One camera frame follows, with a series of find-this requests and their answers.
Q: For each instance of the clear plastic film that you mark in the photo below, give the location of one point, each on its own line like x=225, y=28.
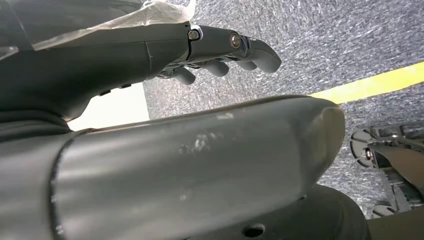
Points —
x=152, y=15

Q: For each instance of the yellow floor tape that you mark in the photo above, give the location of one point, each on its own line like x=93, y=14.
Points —
x=371, y=86

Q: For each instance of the black wheeled base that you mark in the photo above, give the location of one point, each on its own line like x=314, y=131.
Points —
x=394, y=162

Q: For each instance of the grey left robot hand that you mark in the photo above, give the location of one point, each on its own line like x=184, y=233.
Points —
x=185, y=159

